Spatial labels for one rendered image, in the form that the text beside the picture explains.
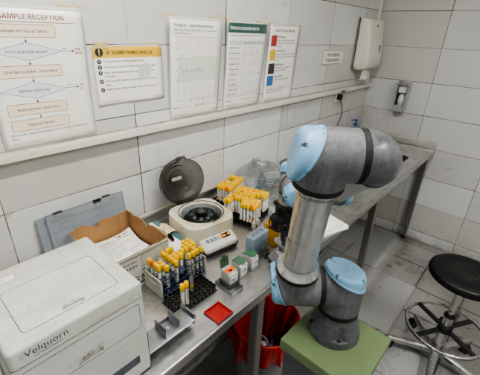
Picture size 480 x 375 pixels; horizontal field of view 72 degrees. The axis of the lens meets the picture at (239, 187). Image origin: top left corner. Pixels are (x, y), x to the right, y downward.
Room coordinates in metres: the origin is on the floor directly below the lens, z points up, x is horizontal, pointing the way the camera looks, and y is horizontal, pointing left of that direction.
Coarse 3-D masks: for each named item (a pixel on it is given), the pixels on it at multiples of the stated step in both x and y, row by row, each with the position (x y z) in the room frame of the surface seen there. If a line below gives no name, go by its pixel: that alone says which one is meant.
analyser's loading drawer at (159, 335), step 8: (168, 312) 0.73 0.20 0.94; (176, 312) 0.76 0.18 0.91; (184, 312) 0.76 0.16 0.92; (192, 312) 0.74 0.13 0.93; (168, 320) 0.73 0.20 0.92; (176, 320) 0.71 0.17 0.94; (184, 320) 0.73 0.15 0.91; (192, 320) 0.73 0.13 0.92; (152, 328) 0.70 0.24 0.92; (160, 328) 0.68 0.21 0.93; (176, 328) 0.69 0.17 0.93; (184, 328) 0.71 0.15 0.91; (152, 336) 0.67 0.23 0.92; (160, 336) 0.67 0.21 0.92; (168, 336) 0.67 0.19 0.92; (152, 344) 0.64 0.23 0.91; (160, 344) 0.64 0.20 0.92; (152, 352) 0.62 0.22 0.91
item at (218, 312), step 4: (216, 304) 0.84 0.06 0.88; (220, 304) 0.84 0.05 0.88; (208, 308) 0.82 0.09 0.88; (212, 308) 0.82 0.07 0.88; (216, 308) 0.82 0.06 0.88; (220, 308) 0.82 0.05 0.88; (224, 308) 0.82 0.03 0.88; (228, 308) 0.82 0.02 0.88; (204, 312) 0.80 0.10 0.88; (208, 312) 0.80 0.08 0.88; (212, 312) 0.80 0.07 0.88; (216, 312) 0.80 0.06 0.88; (220, 312) 0.80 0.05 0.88; (224, 312) 0.80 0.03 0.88; (228, 312) 0.81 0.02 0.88; (232, 312) 0.80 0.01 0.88; (208, 316) 0.78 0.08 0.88; (212, 316) 0.79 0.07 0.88; (216, 316) 0.79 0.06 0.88; (220, 316) 0.79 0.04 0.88; (224, 316) 0.79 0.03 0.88; (212, 320) 0.77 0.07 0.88; (216, 320) 0.77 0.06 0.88; (220, 320) 0.77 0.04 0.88
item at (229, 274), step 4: (228, 264) 0.96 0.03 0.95; (224, 268) 0.94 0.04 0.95; (228, 268) 0.94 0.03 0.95; (232, 268) 0.94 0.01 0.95; (224, 272) 0.92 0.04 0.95; (228, 272) 0.91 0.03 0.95; (232, 272) 0.92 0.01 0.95; (236, 272) 0.92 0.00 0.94; (224, 276) 0.92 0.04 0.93; (228, 276) 0.91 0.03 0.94; (232, 276) 0.91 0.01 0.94; (236, 276) 0.92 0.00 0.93; (224, 280) 0.92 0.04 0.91; (228, 280) 0.91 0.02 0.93; (232, 280) 0.91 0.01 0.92; (236, 280) 0.92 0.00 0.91
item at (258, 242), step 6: (258, 228) 1.17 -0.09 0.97; (264, 228) 1.17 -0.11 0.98; (258, 234) 1.13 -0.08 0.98; (264, 234) 1.14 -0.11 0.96; (246, 240) 1.11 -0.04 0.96; (252, 240) 1.09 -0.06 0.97; (258, 240) 1.11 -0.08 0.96; (264, 240) 1.15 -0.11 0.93; (246, 246) 1.11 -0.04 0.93; (252, 246) 1.09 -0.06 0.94; (258, 246) 1.12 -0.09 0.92; (264, 246) 1.15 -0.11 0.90; (258, 252) 1.12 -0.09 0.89; (264, 252) 1.13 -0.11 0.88; (258, 258) 1.09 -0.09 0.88
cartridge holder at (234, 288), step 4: (220, 280) 0.93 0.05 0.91; (220, 284) 0.92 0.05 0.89; (224, 284) 0.91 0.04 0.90; (228, 284) 0.90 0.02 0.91; (232, 284) 0.90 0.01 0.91; (236, 284) 0.92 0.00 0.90; (240, 284) 0.93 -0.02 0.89; (224, 288) 0.91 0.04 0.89; (228, 288) 0.90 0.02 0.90; (232, 288) 0.91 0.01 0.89; (236, 288) 0.91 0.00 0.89; (240, 288) 0.91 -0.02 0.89; (228, 292) 0.89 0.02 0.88; (232, 292) 0.89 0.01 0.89; (236, 292) 0.89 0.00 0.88
